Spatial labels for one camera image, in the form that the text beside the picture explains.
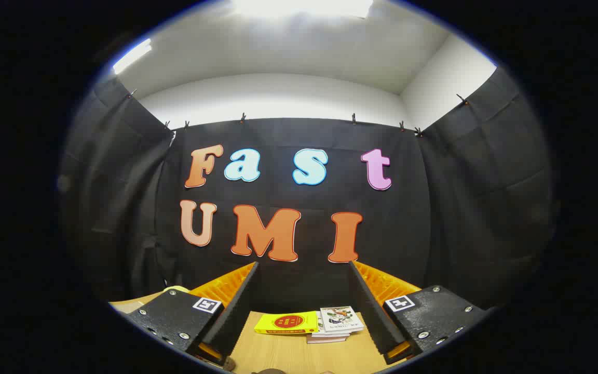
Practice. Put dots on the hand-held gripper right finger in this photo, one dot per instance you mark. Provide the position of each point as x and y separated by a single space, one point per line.
371 311

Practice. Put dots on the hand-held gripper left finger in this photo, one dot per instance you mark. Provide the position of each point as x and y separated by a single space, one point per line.
234 311

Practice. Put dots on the yellow book with red circle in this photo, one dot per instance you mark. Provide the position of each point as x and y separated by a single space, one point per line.
286 323

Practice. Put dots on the yellow bun plush toy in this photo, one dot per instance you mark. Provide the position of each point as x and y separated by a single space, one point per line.
177 289

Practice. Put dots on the black backdrop cloth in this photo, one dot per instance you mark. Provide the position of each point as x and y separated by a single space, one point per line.
429 208

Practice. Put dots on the row of small cloth clips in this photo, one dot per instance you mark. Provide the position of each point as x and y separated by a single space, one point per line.
243 119

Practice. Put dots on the ceiling light panel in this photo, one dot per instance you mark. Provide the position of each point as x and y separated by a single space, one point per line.
301 7
132 56

